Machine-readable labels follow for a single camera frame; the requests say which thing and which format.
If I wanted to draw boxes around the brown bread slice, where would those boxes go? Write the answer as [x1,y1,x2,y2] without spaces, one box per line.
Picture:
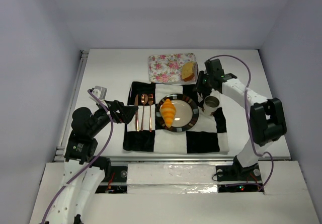
[181,61,198,82]

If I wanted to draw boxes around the orange croissant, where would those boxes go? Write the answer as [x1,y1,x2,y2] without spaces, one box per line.
[160,99,176,128]

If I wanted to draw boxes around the silver metal tongs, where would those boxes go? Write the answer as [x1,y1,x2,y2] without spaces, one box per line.
[197,93,204,112]

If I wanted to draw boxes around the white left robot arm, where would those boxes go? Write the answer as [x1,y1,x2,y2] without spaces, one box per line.
[41,100,138,223]

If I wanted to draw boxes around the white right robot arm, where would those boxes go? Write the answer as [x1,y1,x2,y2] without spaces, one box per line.
[194,56,287,182]

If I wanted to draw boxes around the copper knife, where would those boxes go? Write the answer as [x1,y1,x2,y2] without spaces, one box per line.
[134,95,139,131]

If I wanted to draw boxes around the grey ceramic cup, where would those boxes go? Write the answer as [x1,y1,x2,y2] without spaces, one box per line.
[202,96,220,116]

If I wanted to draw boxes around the copper spoon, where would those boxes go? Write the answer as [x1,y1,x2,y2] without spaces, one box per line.
[140,94,148,131]

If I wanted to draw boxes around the copper fork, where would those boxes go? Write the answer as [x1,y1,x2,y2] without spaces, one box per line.
[148,94,153,132]

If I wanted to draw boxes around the black rimmed beige plate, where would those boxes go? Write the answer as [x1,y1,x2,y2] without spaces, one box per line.
[155,94,199,133]

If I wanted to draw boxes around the floral rectangular tray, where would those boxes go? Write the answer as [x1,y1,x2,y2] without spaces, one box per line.
[148,53,199,84]

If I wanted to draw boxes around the black white checkered cloth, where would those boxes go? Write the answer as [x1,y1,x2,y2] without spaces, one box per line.
[123,82,229,155]

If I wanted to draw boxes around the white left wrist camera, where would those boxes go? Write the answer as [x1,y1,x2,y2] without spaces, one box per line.
[91,86,107,100]

